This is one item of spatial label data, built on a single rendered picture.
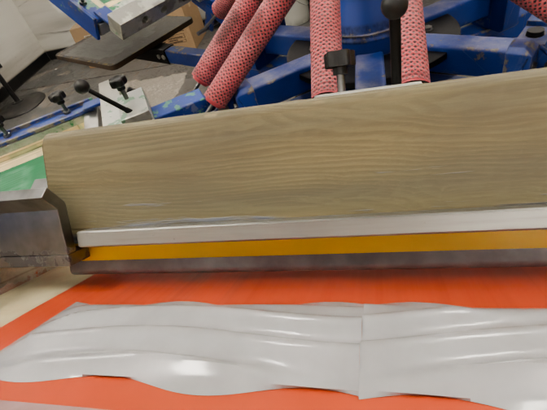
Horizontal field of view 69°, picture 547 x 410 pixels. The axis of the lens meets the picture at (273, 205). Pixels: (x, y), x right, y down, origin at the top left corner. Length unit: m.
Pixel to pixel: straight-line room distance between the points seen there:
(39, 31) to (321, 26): 5.18
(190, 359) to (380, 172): 0.13
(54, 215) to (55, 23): 5.30
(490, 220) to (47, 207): 0.25
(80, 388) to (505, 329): 0.17
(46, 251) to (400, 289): 0.22
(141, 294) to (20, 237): 0.09
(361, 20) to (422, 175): 0.73
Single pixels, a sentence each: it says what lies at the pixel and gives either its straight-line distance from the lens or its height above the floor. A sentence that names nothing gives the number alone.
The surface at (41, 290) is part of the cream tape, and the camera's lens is 0.33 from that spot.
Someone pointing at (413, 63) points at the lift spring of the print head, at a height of 1.13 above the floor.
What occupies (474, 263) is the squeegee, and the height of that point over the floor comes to 1.23.
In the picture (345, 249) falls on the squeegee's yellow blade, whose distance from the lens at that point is 0.24.
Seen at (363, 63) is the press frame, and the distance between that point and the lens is 0.90.
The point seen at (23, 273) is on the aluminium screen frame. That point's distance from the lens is 0.36.
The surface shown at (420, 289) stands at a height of 1.22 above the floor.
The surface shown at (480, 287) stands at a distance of 0.24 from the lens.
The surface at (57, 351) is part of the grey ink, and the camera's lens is 0.23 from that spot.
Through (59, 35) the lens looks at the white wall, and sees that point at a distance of 5.61.
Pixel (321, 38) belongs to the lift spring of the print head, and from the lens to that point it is 0.67.
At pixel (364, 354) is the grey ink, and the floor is 1.26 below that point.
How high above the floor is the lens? 1.42
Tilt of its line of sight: 42 degrees down
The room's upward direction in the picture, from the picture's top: 18 degrees counter-clockwise
